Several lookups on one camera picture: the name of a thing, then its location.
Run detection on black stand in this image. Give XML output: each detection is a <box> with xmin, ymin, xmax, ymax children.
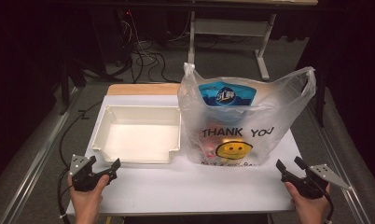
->
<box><xmin>312</xmin><ymin>68</ymin><xmax>329</xmax><ymax>129</ymax></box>
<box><xmin>59</xmin><ymin>55</ymin><xmax>87</xmax><ymax>116</ymax></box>

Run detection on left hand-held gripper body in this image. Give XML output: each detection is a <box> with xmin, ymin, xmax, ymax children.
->
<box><xmin>68</xmin><ymin>154</ymin><xmax>100</xmax><ymax>192</ymax></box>

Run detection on person's left hand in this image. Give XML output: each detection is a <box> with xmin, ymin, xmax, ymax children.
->
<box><xmin>67</xmin><ymin>175</ymin><xmax>111</xmax><ymax>224</ymax></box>

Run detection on blue snack pouch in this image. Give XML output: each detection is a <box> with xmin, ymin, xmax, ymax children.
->
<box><xmin>198</xmin><ymin>81</ymin><xmax>258</xmax><ymax>122</ymax></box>

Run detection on white plastic bin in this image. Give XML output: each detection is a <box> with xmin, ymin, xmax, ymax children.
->
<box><xmin>91</xmin><ymin>105</ymin><xmax>182</xmax><ymax>165</ymax></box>

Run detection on tangle of floor cables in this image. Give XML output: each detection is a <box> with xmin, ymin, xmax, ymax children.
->
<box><xmin>114</xmin><ymin>8</ymin><xmax>193</xmax><ymax>83</ymax></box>

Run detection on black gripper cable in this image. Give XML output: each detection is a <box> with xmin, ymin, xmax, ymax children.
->
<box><xmin>57</xmin><ymin>101</ymin><xmax>104</xmax><ymax>224</ymax></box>
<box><xmin>323</xmin><ymin>189</ymin><xmax>335</xmax><ymax>224</ymax></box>

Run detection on aluminium rail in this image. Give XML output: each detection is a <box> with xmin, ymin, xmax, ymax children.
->
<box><xmin>305</xmin><ymin>99</ymin><xmax>375</xmax><ymax>224</ymax></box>
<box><xmin>0</xmin><ymin>87</ymin><xmax>84</xmax><ymax>224</ymax></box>

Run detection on white board table cover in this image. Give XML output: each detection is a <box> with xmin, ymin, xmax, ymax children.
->
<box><xmin>65</xmin><ymin>94</ymin><xmax>301</xmax><ymax>217</ymax></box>

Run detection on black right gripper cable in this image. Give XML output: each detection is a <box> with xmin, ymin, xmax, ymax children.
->
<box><xmin>323</xmin><ymin>189</ymin><xmax>335</xmax><ymax>224</ymax></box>

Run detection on person's right hand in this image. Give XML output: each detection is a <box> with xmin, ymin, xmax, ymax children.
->
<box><xmin>284</xmin><ymin>181</ymin><xmax>332</xmax><ymax>224</ymax></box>

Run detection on grey metal desk frame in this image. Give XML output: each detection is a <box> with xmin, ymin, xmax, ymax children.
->
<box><xmin>186</xmin><ymin>0</ymin><xmax>319</xmax><ymax>82</ymax></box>

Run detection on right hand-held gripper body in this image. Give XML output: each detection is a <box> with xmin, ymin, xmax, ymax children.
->
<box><xmin>287</xmin><ymin>163</ymin><xmax>353</xmax><ymax>200</ymax></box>

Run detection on clear plastic shopping bag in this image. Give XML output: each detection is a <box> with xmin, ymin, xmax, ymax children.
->
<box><xmin>176</xmin><ymin>62</ymin><xmax>317</xmax><ymax>167</ymax></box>

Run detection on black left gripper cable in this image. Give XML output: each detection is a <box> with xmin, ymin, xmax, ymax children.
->
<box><xmin>57</xmin><ymin>101</ymin><xmax>104</xmax><ymax>224</ymax></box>

